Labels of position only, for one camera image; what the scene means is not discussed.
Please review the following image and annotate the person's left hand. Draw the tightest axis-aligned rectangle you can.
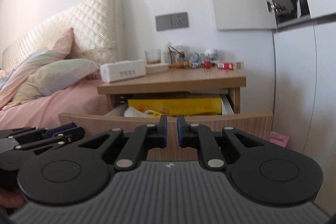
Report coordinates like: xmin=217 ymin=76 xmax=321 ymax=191
xmin=0 ymin=188 xmax=25 ymax=209

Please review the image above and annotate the pink bed sheet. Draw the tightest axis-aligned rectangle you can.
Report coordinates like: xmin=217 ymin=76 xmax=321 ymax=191
xmin=0 ymin=80 xmax=108 ymax=130

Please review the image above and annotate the white plastic bag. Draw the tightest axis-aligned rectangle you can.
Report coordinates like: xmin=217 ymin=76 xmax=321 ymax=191
xmin=123 ymin=106 xmax=162 ymax=118

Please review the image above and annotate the yellow flat box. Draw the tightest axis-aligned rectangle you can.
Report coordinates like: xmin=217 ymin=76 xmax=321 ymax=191
xmin=127 ymin=97 xmax=222 ymax=116

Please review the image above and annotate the pink striped pillow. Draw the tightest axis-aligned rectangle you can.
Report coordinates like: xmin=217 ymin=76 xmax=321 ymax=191
xmin=1 ymin=28 xmax=74 ymax=110

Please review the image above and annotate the pastel striped pillow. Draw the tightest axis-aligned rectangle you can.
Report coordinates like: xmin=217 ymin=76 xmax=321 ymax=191
xmin=11 ymin=59 xmax=99 ymax=102

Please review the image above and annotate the pink box on floor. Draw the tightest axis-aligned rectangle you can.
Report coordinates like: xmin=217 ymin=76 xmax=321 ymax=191
xmin=269 ymin=131 xmax=290 ymax=147

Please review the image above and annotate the wooden nightstand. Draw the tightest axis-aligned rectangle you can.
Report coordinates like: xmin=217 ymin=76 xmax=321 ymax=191
xmin=97 ymin=68 xmax=246 ymax=114

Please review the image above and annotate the white tissue pack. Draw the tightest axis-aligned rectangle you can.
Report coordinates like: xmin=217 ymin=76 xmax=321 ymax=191
xmin=100 ymin=60 xmax=146 ymax=83

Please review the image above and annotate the red round ball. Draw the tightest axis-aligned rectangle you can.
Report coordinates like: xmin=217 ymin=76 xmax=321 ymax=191
xmin=203 ymin=61 xmax=212 ymax=69

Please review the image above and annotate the red cigarette box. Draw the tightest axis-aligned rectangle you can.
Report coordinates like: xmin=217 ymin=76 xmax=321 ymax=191
xmin=217 ymin=61 xmax=244 ymax=71

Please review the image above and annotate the cream shallow dish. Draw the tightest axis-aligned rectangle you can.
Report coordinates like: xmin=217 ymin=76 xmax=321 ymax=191
xmin=145 ymin=63 xmax=169 ymax=75

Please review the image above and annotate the orange wooden gourd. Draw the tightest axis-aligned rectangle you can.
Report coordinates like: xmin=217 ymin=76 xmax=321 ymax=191
xmin=169 ymin=61 xmax=190 ymax=68

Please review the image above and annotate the white plug adapter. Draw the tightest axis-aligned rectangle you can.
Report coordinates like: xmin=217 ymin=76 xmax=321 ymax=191
xmin=205 ymin=49 xmax=218 ymax=60

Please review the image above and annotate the clear drinking glass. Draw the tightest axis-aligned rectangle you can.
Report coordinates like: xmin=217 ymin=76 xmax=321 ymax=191
xmin=145 ymin=49 xmax=161 ymax=65

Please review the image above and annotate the reed diffuser bottle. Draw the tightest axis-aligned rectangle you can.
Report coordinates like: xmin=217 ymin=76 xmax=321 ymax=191
xmin=163 ymin=42 xmax=182 ymax=65

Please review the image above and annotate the cream quilted headboard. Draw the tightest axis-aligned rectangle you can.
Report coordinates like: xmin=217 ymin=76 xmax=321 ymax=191
xmin=1 ymin=0 xmax=125 ymax=72

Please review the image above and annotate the metal cabinet hinge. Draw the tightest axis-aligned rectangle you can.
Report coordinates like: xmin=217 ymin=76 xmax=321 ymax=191
xmin=266 ymin=1 xmax=286 ymax=13

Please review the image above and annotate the white wardrobe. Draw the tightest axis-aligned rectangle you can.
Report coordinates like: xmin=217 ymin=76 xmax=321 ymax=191
xmin=271 ymin=0 xmax=335 ymax=214

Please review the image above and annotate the grey wall socket panel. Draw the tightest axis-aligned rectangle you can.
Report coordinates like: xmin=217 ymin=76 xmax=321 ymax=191
xmin=155 ymin=12 xmax=189 ymax=31

